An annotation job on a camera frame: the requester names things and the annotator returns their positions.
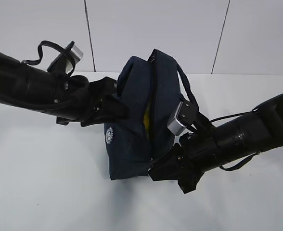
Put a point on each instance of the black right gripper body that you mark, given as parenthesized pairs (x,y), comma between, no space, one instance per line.
(203,153)

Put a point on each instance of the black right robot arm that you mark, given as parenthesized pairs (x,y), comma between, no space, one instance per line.
(229,146)

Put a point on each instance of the dark navy lunch bag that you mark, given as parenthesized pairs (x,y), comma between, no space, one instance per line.
(160,82)

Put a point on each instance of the yellow lemon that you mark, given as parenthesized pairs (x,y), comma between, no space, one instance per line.
(148,118)

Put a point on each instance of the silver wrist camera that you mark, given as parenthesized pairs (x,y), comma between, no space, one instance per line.
(62,64)
(184,117)

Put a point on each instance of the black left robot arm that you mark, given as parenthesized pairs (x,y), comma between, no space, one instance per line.
(27,87)

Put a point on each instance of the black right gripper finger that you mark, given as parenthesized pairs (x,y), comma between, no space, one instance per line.
(171,166)
(189,179)

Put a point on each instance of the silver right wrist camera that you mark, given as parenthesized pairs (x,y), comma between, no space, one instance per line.
(184,117)

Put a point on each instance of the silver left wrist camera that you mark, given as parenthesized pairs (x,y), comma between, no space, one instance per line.
(62,64)

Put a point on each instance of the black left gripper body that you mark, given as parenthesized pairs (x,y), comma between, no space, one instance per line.
(82,97)

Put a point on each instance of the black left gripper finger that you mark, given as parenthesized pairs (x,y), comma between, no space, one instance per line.
(98,116)
(113,108)

